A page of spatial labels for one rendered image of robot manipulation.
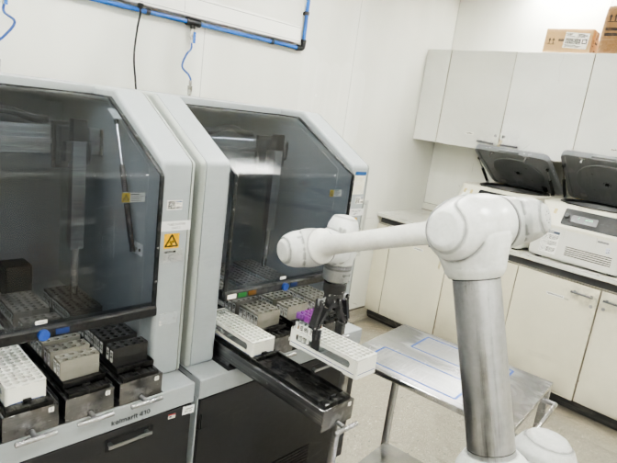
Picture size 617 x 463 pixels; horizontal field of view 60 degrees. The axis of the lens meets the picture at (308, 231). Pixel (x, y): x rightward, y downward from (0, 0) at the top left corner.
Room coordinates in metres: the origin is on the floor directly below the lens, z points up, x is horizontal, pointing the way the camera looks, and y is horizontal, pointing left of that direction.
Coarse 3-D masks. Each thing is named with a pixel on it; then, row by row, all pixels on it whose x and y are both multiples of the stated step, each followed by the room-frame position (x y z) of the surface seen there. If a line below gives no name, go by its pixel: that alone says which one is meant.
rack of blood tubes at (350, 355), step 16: (304, 336) 1.62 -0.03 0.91; (320, 336) 1.62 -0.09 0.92; (336, 336) 1.62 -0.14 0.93; (320, 352) 1.60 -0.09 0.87; (336, 352) 1.52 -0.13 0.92; (352, 352) 1.53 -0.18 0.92; (368, 352) 1.53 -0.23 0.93; (336, 368) 1.51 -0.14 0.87; (352, 368) 1.47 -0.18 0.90; (368, 368) 1.50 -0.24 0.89
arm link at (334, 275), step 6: (324, 264) 1.60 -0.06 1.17; (324, 270) 1.60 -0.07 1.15; (330, 270) 1.58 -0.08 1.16; (336, 270) 1.57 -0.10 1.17; (342, 270) 1.57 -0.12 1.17; (348, 270) 1.58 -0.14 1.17; (324, 276) 1.59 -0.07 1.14; (330, 276) 1.58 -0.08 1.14; (336, 276) 1.57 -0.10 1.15; (342, 276) 1.57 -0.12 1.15; (348, 276) 1.59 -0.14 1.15; (330, 282) 1.59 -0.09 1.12; (336, 282) 1.57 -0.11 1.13; (342, 282) 1.58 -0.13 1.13
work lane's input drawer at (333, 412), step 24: (216, 336) 1.74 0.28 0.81; (240, 360) 1.63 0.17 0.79; (264, 360) 1.63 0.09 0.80; (288, 360) 1.64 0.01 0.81; (264, 384) 1.54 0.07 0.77; (288, 384) 1.48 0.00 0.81; (312, 384) 1.52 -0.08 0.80; (312, 408) 1.40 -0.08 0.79; (336, 408) 1.41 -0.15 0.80; (336, 432) 1.35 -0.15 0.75
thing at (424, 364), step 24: (384, 336) 1.92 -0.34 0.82; (408, 336) 1.95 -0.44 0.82; (432, 336) 1.99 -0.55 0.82; (384, 360) 1.72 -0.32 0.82; (408, 360) 1.74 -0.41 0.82; (432, 360) 1.77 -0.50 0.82; (456, 360) 1.79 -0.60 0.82; (408, 384) 1.57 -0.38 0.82; (432, 384) 1.59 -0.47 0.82; (456, 384) 1.61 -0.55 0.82; (528, 384) 1.68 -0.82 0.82; (552, 384) 1.71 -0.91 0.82; (456, 408) 1.47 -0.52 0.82; (528, 408) 1.52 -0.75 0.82; (552, 408) 1.60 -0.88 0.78; (384, 432) 2.06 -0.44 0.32; (384, 456) 1.95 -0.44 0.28; (408, 456) 1.97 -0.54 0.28
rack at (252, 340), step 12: (228, 312) 1.85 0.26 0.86; (216, 324) 1.81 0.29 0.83; (228, 324) 1.75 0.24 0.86; (240, 324) 1.76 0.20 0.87; (252, 324) 1.77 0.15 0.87; (228, 336) 1.76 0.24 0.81; (240, 336) 1.67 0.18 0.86; (252, 336) 1.68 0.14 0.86; (264, 336) 1.69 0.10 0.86; (240, 348) 1.66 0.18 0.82; (252, 348) 1.62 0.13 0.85; (264, 348) 1.66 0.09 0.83
